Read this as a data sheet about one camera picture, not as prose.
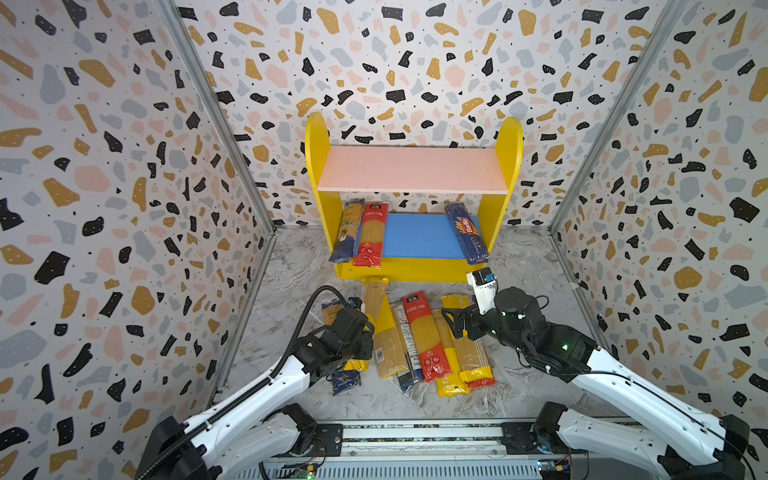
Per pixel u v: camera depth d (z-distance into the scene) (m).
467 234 0.95
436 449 0.73
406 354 0.86
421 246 0.98
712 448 0.39
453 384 0.81
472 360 0.82
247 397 0.45
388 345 0.87
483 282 0.59
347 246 0.92
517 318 0.49
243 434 0.44
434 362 0.82
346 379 0.81
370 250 0.91
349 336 0.61
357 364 0.73
